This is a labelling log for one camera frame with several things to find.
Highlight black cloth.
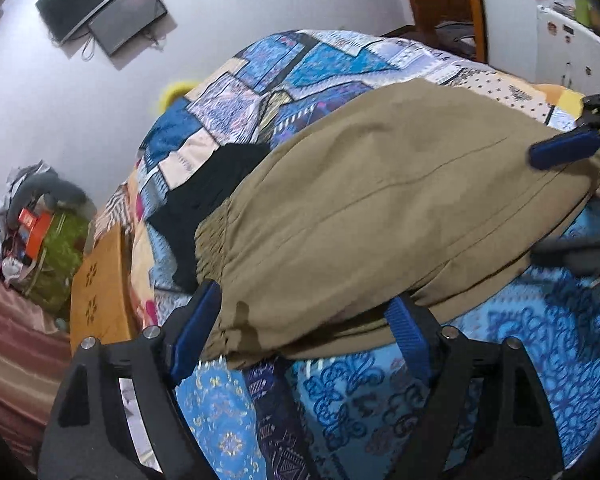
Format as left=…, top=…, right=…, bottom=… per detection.
left=145, top=143, right=272, bottom=294

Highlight green patterned cloth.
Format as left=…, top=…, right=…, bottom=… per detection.
left=26, top=210, right=97, bottom=318

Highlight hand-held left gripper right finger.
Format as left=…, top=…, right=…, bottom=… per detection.
left=384, top=295, right=566, bottom=480

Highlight khaki pants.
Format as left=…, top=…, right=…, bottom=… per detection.
left=194, top=78, right=600, bottom=372

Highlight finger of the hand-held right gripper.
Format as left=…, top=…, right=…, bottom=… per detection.
left=516, top=129, right=600, bottom=171
left=529, top=239, right=600, bottom=276

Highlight orange box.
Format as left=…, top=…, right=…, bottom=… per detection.
left=18, top=208, right=54, bottom=261

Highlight pile of clothes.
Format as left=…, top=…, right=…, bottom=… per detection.
left=0, top=160, right=87, bottom=281

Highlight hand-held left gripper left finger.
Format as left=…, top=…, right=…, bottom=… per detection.
left=38, top=279, right=223, bottom=480

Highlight blue patchwork bedsheet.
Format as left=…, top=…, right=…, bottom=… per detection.
left=91, top=29, right=600, bottom=480

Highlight white appliance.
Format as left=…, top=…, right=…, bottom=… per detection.
left=535, top=4, right=600, bottom=95

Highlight small wall monitor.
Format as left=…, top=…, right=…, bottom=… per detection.
left=88, top=0, right=169, bottom=57

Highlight yellow pillow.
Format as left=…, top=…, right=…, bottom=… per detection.
left=160, top=80, right=197, bottom=110

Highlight striped floor rug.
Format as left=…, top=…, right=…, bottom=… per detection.
left=0, top=255, right=72, bottom=466

